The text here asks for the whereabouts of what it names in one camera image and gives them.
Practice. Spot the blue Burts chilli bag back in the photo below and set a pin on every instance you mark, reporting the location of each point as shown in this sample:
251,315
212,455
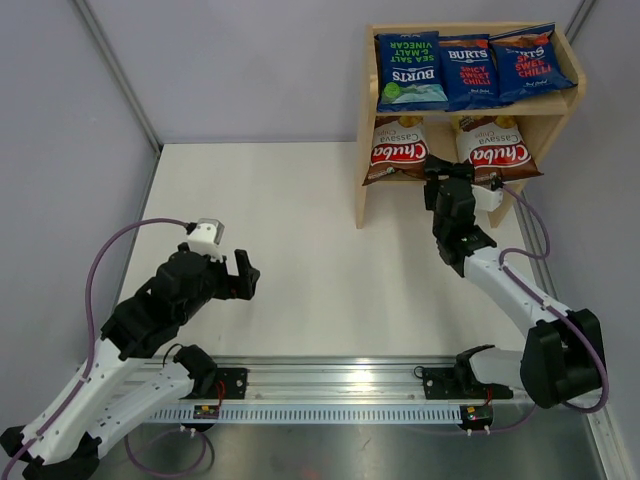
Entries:
469,72

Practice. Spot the blue Burts chilli bag front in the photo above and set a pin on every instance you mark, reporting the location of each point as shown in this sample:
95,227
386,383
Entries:
527,65

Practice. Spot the wooden two-tier shelf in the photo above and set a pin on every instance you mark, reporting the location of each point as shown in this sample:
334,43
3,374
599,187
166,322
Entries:
540,119

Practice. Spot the aluminium mounting rail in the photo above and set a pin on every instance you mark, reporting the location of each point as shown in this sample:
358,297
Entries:
333,380

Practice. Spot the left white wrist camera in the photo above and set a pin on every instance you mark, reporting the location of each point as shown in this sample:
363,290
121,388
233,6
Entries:
205,238

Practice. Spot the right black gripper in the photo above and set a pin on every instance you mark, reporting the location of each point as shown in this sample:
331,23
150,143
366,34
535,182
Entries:
443,168

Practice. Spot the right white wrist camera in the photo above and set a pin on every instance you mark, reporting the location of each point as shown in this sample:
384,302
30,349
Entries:
488,195

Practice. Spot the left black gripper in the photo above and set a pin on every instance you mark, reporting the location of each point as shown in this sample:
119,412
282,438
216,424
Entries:
240,286

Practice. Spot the blue burts chilli bag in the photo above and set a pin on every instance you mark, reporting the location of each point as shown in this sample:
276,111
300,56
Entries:
469,72
527,65

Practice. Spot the chuba cassava chips bag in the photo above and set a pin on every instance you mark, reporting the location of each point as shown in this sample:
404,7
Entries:
399,145
493,144

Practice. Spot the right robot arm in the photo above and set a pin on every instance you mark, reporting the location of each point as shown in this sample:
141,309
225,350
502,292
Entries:
563,358

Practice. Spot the white slotted cable duct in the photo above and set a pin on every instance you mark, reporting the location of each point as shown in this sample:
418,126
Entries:
309,414

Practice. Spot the Chuba cassava chips bag front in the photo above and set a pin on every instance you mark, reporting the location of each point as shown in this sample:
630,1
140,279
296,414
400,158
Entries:
399,145

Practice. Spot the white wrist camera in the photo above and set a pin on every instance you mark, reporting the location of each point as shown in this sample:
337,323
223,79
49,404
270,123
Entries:
488,195
205,238

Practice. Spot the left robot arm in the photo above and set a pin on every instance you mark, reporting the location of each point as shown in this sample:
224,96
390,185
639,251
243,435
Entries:
68,440

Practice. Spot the blue Burts sea salt bag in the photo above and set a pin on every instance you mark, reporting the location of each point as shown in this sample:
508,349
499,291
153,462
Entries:
411,75

